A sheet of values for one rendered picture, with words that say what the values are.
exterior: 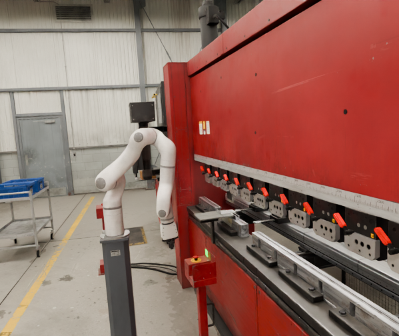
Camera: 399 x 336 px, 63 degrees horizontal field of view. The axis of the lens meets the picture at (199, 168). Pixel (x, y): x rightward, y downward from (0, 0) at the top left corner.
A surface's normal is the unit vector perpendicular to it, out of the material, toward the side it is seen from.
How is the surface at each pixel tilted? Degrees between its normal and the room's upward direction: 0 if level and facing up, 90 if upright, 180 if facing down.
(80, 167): 90
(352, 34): 90
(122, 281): 90
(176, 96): 90
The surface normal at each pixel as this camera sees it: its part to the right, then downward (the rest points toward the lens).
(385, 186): -0.96, 0.09
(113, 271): 0.19, 0.11
